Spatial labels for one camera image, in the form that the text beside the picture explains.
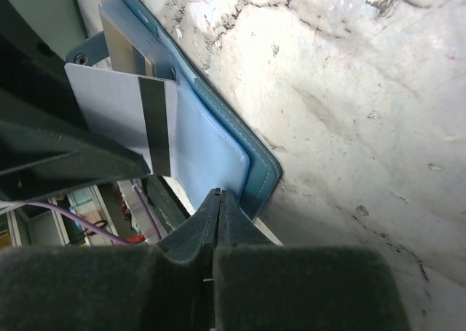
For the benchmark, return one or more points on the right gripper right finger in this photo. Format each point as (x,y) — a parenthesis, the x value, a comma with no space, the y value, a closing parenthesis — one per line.
(261,286)

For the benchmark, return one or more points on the white magnetic stripe card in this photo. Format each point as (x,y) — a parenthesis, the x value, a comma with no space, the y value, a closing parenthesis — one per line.
(134,110)

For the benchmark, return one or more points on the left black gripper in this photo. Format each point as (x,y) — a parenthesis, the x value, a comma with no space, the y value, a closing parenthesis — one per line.
(37,162)

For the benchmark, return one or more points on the gold credit card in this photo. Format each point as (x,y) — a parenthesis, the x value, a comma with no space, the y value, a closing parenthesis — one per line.
(131,47)

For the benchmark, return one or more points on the teal leather card holder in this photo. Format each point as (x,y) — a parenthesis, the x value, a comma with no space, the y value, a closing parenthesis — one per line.
(213,148)

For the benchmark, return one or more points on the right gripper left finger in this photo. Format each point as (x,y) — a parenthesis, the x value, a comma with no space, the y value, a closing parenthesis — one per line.
(136,287)

